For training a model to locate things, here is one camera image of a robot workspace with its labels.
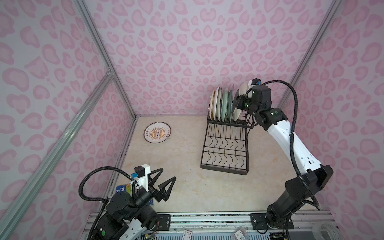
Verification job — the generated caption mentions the white plate black stars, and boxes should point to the white plate black stars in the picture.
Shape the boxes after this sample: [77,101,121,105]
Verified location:
[232,82,249,122]

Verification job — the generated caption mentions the teal green round plate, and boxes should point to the teal green round plate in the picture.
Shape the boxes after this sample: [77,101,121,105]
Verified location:
[229,84,235,123]

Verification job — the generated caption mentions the aluminium front rail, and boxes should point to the aluminium front rail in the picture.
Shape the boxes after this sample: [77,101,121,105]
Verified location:
[80,210,343,240]

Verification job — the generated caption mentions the blue illustrated children's book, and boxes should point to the blue illustrated children's book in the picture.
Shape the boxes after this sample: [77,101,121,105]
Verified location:
[116,184,132,196]

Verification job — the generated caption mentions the white plate dark rings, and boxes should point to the white plate dark rings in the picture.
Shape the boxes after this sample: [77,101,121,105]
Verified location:
[212,87,220,121]

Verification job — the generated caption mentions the corner aluminium post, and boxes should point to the corner aluminium post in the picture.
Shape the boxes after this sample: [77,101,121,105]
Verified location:
[73,0,137,120]
[288,1,343,91]

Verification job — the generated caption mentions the diagonal aluminium frame bar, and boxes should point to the diagonal aluminium frame bar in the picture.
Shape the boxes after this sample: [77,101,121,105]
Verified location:
[1,73,115,240]

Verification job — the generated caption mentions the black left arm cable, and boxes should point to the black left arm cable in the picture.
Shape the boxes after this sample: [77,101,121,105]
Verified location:
[78,166,134,240]

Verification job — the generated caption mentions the white plate orange sunburst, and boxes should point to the white plate orange sunburst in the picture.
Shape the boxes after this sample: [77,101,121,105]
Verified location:
[144,122,172,144]

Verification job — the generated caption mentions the black wire dish rack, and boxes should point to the black wire dish rack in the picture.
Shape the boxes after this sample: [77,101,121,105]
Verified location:
[200,114,254,176]

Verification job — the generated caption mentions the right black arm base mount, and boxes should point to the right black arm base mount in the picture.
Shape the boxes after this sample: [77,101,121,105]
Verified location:
[250,213,295,232]

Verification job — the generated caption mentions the left corner aluminium post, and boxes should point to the left corner aluminium post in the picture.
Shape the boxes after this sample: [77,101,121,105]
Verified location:
[73,0,137,120]

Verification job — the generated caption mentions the yellow woven round plate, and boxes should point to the yellow woven round plate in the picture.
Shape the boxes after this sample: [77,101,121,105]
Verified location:
[227,90,233,123]

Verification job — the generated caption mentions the white plate floral sprigs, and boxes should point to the white plate floral sprigs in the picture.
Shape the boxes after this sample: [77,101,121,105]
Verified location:
[216,87,222,122]

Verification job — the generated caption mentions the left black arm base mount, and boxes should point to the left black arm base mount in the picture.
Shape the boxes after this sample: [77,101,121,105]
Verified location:
[145,214,171,232]

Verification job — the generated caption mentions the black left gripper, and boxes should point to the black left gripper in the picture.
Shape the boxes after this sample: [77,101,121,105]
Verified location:
[124,167,175,223]

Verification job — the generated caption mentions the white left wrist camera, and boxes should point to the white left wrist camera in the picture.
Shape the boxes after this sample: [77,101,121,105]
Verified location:
[131,164,151,192]

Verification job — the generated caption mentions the orange woven round plate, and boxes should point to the orange woven round plate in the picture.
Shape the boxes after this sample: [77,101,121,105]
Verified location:
[209,90,216,121]

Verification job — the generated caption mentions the right corner aluminium post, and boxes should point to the right corner aluminium post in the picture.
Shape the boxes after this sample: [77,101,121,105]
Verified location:
[288,1,343,91]

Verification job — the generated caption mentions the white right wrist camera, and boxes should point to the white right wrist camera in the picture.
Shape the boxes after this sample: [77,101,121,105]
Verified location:
[248,78,261,89]

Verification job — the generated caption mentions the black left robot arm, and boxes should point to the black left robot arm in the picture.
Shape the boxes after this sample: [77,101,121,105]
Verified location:
[79,165,177,240]

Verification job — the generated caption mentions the clear tape roll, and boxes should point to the clear tape roll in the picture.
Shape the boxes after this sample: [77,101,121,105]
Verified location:
[312,222,344,240]

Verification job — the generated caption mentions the light blue flower plate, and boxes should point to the light blue flower plate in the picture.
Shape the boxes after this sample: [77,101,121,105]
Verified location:
[221,89,228,122]

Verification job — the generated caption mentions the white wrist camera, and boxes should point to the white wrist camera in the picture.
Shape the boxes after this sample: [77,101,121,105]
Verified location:
[248,78,261,89]
[131,164,151,192]

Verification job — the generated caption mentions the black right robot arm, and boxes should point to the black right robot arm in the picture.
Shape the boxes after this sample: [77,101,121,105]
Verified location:
[233,85,334,229]

